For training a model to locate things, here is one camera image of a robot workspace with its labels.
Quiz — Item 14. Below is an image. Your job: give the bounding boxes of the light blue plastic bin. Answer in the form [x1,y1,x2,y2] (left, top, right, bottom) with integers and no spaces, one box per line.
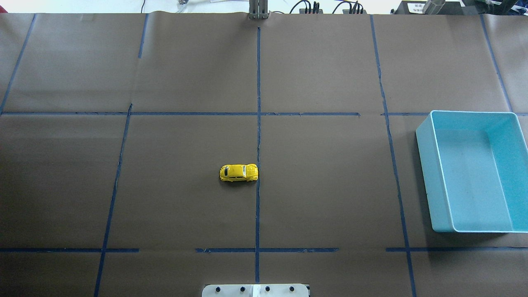
[415,110,528,233]

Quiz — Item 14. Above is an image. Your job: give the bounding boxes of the black box with label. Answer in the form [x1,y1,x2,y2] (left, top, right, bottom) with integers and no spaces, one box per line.
[390,0,464,15]

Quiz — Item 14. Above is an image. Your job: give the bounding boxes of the aluminium frame post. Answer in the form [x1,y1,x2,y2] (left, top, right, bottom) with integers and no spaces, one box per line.
[248,0,269,19]

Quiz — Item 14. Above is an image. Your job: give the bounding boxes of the yellow beetle toy car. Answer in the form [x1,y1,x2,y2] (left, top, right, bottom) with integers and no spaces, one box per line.
[219,164,259,182]

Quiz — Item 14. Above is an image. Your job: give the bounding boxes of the white mounting base plate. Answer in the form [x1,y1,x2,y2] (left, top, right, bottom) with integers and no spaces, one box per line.
[201,283,311,297]

